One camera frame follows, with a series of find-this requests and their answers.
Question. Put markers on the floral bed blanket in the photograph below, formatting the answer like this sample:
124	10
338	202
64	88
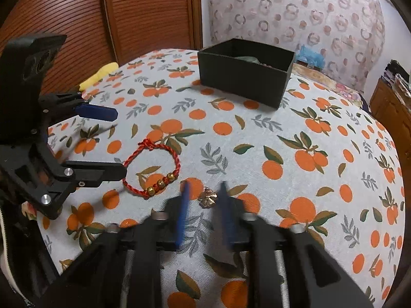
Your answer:
348	93

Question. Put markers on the circle pattern curtain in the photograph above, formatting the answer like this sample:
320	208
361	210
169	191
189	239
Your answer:
349	34

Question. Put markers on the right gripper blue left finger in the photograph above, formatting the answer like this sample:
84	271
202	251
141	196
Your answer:
162	231

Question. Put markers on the green jade bangle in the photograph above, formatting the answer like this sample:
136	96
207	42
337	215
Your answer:
250	59

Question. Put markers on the orange print cloth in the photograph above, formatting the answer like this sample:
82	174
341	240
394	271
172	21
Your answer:
317	161

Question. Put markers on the gold flower brooch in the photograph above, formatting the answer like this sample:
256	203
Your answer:
207	199

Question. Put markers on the blue tissue box cover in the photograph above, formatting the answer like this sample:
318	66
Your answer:
310	57

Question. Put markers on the wooden sideboard cabinet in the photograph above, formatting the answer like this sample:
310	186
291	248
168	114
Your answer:
395	117

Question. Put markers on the black jewelry box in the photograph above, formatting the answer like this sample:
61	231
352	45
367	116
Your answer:
219	69

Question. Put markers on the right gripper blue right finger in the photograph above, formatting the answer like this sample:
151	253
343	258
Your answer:
246	232

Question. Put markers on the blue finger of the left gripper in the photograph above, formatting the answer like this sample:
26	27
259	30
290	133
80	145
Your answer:
87	173
93	110

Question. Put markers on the pile of folded clothes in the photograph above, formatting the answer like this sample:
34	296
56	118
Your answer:
396	76

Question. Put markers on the brown louvered wardrobe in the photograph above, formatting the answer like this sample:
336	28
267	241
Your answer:
102	31

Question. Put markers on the yellow plush toy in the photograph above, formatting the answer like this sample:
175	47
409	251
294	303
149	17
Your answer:
98	76

